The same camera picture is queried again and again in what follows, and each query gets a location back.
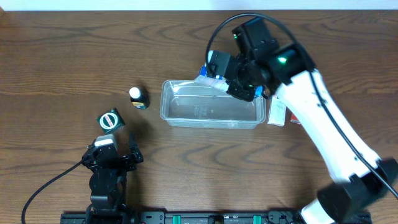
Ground white green medicine box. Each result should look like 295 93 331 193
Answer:
267 95 286 127

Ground red medicine box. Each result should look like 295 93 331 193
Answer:
290 114 301 125

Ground clear plastic container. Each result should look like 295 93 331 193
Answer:
160 80 266 129

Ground blue white medicine box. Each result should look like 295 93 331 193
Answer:
194 65 263 102

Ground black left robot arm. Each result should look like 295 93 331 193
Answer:
82 143 136 213

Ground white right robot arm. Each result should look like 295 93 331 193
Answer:
160 40 397 223

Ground green Zam-Buk ointment box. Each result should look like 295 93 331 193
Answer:
96 108 125 134

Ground dark Woods syrup bottle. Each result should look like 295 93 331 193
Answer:
129 87 150 110

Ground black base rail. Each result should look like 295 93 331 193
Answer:
60 210 373 224

